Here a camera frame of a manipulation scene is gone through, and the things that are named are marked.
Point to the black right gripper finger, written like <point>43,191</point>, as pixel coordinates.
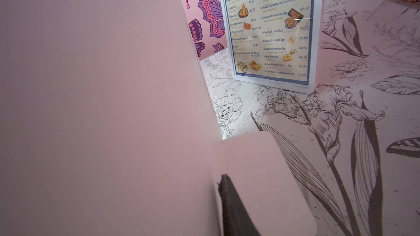
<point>236,221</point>

